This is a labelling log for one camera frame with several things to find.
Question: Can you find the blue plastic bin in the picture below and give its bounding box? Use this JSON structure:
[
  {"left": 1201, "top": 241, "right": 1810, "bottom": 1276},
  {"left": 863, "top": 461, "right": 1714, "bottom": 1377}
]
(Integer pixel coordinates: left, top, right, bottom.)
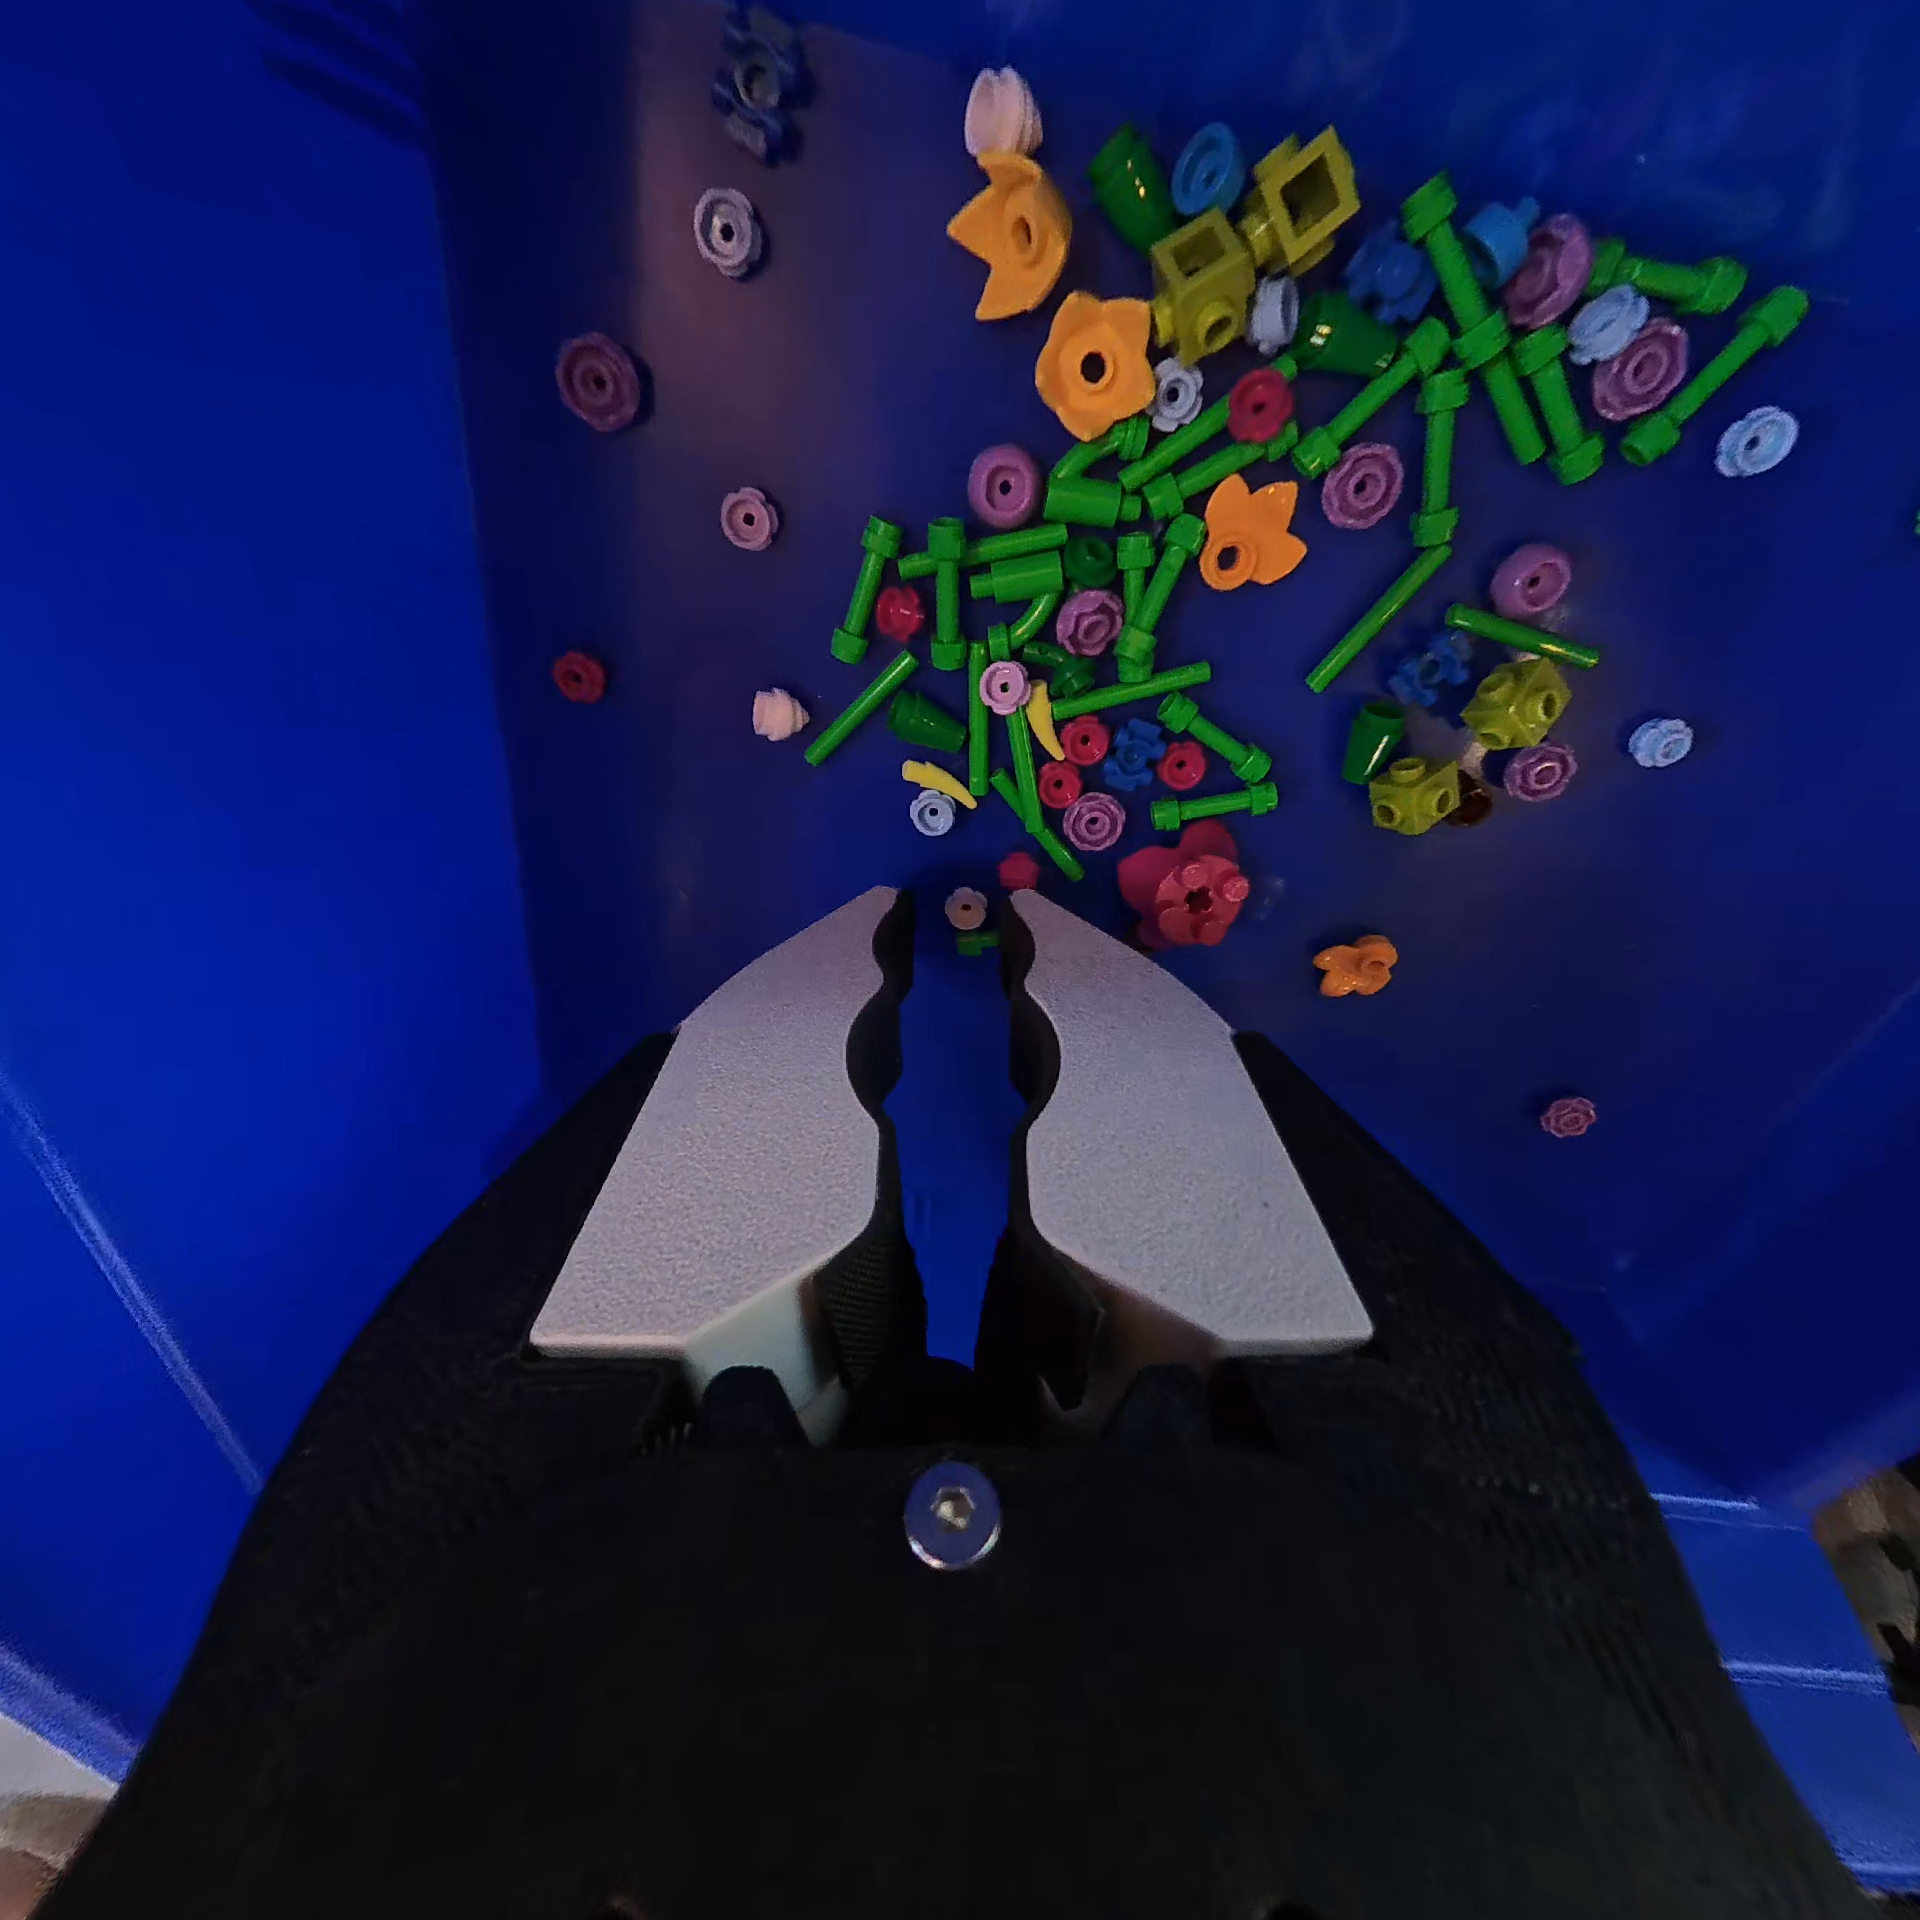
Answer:
[{"left": 0, "top": 0, "right": 1920, "bottom": 1897}]

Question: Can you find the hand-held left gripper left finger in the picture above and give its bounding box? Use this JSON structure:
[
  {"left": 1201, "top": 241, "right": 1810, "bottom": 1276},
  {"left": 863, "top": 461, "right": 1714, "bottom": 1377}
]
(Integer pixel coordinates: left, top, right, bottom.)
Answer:
[{"left": 533, "top": 886, "right": 916, "bottom": 1413}]

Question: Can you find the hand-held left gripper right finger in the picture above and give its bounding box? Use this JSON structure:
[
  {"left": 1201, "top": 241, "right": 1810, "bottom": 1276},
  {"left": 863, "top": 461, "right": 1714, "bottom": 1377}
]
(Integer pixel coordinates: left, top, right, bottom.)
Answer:
[{"left": 997, "top": 890, "right": 1377, "bottom": 1413}]

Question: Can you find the pile of small toy bricks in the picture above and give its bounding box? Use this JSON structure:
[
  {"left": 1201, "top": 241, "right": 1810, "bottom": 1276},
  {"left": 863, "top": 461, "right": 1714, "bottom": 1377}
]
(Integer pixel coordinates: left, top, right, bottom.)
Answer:
[{"left": 545, "top": 0, "right": 1820, "bottom": 1148}]

